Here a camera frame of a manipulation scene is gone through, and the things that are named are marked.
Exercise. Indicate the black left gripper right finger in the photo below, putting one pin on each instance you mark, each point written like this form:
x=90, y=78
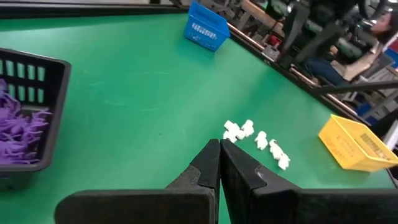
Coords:
x=239, y=177

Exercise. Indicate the small white plastic ghost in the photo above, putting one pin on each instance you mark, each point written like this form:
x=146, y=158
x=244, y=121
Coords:
x=248, y=127
x=261, y=140
x=284, y=161
x=241, y=134
x=229, y=136
x=275, y=149
x=231, y=125

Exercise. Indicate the yellow plastic slotted basket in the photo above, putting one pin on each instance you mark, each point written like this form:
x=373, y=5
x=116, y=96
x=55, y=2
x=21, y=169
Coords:
x=348, y=146

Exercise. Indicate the blue plastic slotted basket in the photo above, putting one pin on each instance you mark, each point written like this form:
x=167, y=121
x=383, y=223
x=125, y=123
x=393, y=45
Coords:
x=205, y=31

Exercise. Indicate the person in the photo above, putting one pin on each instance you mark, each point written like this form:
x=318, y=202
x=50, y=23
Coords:
x=323, y=70

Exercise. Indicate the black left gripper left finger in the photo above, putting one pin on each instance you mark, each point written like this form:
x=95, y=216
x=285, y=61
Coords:
x=205, y=171

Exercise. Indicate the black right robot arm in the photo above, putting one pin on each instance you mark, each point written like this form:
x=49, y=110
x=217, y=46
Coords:
x=298, y=28

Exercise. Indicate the black plastic slotted basket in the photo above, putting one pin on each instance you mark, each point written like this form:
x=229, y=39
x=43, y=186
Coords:
x=59, y=109

